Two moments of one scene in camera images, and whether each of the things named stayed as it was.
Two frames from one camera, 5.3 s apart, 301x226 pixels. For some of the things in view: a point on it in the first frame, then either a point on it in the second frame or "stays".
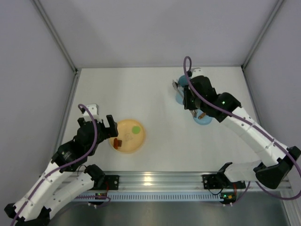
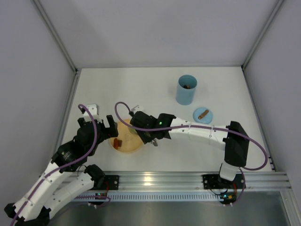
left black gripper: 103,128 stays
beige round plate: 131,142 stays
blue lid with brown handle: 201,118 stays
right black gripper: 187,100 → 141,133
